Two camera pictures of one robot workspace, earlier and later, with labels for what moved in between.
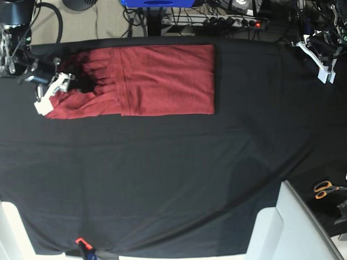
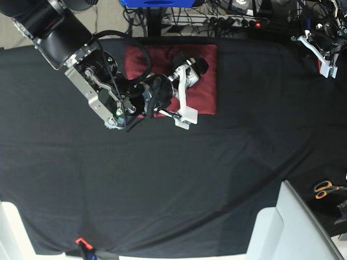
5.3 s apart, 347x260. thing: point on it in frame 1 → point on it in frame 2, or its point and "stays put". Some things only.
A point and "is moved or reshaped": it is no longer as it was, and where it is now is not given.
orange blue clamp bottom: [87, 248] stays put
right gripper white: [324, 73] → [327, 69]
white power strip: [227, 20] stays put
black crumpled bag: [342, 207] stays put
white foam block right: [290, 231] stays put
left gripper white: [44, 105] → [186, 115]
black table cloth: [174, 184] stays put
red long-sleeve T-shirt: [136, 80] is moved or reshaped
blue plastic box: [158, 3] stays put
